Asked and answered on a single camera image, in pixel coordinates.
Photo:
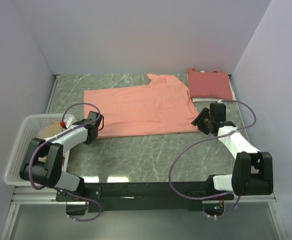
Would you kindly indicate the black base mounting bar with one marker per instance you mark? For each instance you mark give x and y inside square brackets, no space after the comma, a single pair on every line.
[131,196]

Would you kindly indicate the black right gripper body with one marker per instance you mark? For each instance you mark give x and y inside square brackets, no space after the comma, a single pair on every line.
[203,120]

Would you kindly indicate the beige t-shirt in basket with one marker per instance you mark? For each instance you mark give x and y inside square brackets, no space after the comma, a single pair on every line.
[50,130]

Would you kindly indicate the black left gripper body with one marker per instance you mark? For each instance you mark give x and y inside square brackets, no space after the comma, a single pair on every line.
[87,142]

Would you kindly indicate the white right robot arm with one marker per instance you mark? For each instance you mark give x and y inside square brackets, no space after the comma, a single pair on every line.
[252,173]

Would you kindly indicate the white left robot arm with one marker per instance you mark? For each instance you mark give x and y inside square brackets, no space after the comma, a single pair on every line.
[43,161]

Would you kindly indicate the white plastic laundry basket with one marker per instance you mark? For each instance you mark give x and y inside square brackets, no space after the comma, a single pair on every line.
[31,127]

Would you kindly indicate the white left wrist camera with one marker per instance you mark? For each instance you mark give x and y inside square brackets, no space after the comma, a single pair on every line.
[67,122]

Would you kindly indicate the salmon pink t-shirt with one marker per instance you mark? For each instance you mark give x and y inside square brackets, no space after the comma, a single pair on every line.
[161,107]

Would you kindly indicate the folded red t-shirt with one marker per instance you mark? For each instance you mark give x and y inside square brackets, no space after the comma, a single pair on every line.
[213,85]

